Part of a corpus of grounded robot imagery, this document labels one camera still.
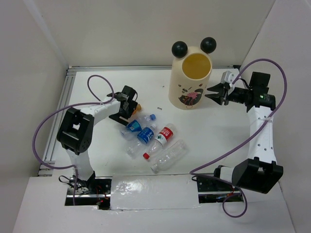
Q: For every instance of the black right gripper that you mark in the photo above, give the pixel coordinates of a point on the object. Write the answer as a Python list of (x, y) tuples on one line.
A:
[(217, 97)]

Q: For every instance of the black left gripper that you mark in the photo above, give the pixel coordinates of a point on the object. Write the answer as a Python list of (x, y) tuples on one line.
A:
[(131, 106)]

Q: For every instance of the crushed blue-label bottle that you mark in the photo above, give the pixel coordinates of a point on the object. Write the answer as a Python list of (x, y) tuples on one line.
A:
[(131, 130)]

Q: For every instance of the orange juice bottle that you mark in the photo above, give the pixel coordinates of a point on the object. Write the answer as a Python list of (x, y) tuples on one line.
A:
[(137, 109)]

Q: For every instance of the clear unlabelled bottle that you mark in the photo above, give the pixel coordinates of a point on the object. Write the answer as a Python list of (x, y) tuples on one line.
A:
[(169, 157)]

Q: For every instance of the blue-cap clear bottle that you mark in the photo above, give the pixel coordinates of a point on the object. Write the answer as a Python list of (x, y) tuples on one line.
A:
[(146, 121)]

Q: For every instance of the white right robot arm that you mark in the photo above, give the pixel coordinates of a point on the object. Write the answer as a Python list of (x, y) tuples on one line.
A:
[(260, 171)]

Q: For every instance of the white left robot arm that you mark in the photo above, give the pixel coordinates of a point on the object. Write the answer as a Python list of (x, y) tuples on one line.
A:
[(76, 130)]

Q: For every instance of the cream cat-print bin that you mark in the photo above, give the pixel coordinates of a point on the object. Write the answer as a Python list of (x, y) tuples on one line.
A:
[(191, 70)]

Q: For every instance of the blue-label clear bottle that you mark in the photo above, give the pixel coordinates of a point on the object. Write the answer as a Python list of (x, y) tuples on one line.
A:
[(141, 141)]

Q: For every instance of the red-label red-cap bottle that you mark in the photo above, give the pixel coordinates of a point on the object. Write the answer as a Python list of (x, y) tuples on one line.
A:
[(160, 140)]

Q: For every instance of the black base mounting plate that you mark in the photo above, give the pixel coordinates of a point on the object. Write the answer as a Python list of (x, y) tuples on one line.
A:
[(152, 192)]

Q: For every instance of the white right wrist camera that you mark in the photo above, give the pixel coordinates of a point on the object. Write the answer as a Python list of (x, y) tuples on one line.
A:
[(227, 78)]

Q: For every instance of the aluminium rail frame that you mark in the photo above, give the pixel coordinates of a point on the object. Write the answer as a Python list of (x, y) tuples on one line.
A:
[(209, 131)]

